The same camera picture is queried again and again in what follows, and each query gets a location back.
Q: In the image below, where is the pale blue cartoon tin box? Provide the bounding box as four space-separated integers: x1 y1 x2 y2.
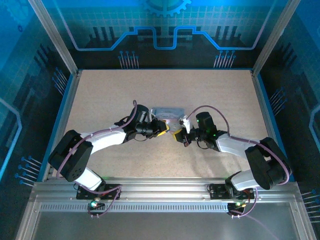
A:
149 106 186 132

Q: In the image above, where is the small lit controller board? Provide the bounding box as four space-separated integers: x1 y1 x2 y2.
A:
87 196 106 210
227 199 248 210

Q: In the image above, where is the grey metal platform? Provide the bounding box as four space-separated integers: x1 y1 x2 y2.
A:
14 194 317 240

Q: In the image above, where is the aluminium table side rail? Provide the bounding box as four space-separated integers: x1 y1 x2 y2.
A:
250 69 296 183
41 69 83 182

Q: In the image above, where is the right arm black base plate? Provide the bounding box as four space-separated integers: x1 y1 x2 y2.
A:
208 183 256 201

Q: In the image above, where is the grey slotted cable duct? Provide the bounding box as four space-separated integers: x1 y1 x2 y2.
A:
39 203 300 214

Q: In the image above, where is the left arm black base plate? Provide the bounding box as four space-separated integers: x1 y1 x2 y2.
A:
76 183 123 201

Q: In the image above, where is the left arm base purple cable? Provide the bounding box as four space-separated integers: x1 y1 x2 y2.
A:
74 183 124 219

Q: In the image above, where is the arm base purple cable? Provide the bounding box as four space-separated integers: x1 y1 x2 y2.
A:
226 187 280 240
74 183 124 219

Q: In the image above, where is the right arm base purple cable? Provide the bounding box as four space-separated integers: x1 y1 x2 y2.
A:
226 187 280 240

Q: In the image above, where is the aluminium frame post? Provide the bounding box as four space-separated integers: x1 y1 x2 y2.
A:
251 0 297 76
26 0 81 76

